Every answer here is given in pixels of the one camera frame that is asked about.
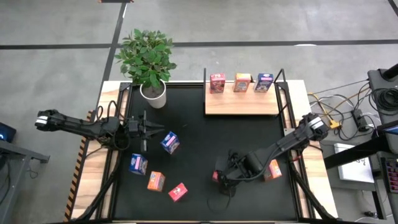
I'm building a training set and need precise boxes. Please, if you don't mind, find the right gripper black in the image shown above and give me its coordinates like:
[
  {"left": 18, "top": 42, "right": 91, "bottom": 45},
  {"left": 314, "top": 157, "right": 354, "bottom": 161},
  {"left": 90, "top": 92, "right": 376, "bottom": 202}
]
[{"left": 216, "top": 155, "right": 246, "bottom": 197}]

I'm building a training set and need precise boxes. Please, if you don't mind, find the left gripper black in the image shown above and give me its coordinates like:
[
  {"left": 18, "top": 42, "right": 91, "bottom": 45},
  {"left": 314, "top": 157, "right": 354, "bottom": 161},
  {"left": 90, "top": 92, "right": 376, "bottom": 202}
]
[{"left": 138, "top": 110, "right": 165, "bottom": 153}]

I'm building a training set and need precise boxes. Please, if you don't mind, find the blue Frosted Flakes cereal box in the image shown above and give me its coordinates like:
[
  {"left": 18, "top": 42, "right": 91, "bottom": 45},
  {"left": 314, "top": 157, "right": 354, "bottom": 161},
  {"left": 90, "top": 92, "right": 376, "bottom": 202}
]
[
  {"left": 253, "top": 73, "right": 275, "bottom": 93},
  {"left": 129, "top": 153, "right": 149, "bottom": 175},
  {"left": 160, "top": 131, "right": 180, "bottom": 155}
]

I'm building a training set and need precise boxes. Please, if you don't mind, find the orange Mini Wheats cereal box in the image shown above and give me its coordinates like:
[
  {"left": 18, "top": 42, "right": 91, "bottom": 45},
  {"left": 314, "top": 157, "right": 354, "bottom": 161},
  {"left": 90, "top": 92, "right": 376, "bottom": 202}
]
[
  {"left": 233, "top": 72, "right": 252, "bottom": 93},
  {"left": 147, "top": 170, "right": 166, "bottom": 192},
  {"left": 263, "top": 159, "right": 283, "bottom": 182}
]

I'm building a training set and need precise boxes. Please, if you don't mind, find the white ribbed plant pot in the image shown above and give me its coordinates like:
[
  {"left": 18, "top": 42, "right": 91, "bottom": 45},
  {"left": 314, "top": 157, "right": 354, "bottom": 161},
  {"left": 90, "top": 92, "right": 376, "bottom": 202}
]
[{"left": 139, "top": 80, "right": 167, "bottom": 110}]

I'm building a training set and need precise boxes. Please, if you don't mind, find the black table mat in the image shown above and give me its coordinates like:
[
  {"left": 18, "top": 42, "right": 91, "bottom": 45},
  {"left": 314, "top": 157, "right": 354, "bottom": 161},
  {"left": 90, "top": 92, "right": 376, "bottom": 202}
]
[{"left": 113, "top": 83, "right": 299, "bottom": 222}]

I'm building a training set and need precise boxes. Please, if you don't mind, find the green leafy plant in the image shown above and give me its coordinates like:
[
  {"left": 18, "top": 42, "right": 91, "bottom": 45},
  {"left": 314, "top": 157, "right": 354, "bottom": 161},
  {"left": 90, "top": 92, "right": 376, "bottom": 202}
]
[{"left": 114, "top": 28, "right": 177, "bottom": 90}]

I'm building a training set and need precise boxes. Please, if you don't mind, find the yellow black hazard tape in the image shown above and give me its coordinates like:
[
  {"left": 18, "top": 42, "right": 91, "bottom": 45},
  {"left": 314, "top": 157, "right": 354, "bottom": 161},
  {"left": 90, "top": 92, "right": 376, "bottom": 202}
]
[{"left": 63, "top": 110, "right": 94, "bottom": 222}]

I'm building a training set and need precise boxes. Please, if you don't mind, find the white flat board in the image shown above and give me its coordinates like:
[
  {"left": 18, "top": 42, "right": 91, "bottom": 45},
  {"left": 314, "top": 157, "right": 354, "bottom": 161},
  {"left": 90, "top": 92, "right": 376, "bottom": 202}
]
[{"left": 334, "top": 142, "right": 376, "bottom": 184}]

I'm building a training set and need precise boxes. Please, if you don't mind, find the black angled beam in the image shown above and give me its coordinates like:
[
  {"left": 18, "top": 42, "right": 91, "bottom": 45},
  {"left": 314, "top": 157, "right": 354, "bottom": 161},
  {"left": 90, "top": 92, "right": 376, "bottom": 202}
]
[{"left": 323, "top": 121, "right": 398, "bottom": 170}]

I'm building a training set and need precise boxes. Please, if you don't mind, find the grey metal stand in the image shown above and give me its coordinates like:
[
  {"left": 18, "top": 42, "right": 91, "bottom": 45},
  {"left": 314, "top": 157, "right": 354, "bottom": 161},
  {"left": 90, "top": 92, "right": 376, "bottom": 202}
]
[{"left": 0, "top": 139, "right": 50, "bottom": 224}]

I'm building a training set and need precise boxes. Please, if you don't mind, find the black power strip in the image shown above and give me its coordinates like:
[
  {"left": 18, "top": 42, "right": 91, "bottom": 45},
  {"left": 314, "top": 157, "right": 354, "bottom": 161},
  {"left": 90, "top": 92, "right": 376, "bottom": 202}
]
[{"left": 351, "top": 108, "right": 370, "bottom": 132}]

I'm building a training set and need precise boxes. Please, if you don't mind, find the dark device with blue light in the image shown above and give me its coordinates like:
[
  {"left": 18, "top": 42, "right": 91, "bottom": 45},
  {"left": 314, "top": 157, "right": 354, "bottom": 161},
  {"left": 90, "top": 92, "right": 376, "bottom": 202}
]
[{"left": 0, "top": 122, "right": 17, "bottom": 143}]

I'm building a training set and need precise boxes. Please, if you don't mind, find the backlit keyboard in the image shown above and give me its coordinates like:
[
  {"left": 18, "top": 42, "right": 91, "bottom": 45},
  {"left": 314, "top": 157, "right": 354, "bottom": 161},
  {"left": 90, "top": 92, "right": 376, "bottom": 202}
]
[{"left": 382, "top": 157, "right": 398, "bottom": 194}]

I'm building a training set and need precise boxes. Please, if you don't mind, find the grey equipment stand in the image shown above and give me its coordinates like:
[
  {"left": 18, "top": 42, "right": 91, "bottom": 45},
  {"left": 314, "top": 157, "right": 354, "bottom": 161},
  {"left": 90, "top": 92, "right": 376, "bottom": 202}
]
[{"left": 366, "top": 63, "right": 398, "bottom": 125}]

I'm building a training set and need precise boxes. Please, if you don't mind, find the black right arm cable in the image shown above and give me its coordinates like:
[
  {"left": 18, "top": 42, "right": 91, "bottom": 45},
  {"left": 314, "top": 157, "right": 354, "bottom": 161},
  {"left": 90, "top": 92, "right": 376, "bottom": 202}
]
[{"left": 206, "top": 186, "right": 233, "bottom": 214}]

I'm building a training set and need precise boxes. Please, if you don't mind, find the wooden shelf with black frame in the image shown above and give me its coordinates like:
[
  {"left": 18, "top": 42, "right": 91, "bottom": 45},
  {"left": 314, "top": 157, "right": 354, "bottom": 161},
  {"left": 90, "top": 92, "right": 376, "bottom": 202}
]
[{"left": 203, "top": 67, "right": 289, "bottom": 118}]

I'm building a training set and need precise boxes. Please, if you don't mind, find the black metal rig frame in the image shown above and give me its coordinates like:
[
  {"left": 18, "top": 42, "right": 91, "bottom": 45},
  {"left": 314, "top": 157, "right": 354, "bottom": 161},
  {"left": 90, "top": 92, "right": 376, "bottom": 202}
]
[{"left": 70, "top": 80, "right": 340, "bottom": 224}]

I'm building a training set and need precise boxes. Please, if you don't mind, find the yellow cable plug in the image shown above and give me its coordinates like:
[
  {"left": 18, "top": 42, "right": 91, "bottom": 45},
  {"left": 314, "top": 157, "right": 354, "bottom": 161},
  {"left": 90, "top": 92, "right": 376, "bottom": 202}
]
[{"left": 316, "top": 101, "right": 341, "bottom": 130}]

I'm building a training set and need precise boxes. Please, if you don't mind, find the black coiled cable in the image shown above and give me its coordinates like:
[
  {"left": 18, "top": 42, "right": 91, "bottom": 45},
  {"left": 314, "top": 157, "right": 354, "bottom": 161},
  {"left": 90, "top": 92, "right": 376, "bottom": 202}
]
[{"left": 371, "top": 88, "right": 398, "bottom": 112}]

